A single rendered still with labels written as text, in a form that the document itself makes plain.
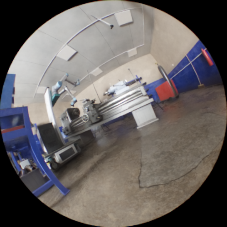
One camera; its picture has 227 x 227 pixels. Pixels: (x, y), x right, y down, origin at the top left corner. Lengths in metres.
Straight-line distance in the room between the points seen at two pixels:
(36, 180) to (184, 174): 1.27
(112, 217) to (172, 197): 0.31
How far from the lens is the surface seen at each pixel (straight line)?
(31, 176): 1.10
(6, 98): 0.90
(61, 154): 1.50
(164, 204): 0.48
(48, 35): 3.10
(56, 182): 0.81
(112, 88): 1.90
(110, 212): 0.54
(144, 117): 1.60
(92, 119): 1.77
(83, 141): 2.41
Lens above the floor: 0.47
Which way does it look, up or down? 1 degrees up
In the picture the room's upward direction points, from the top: 25 degrees counter-clockwise
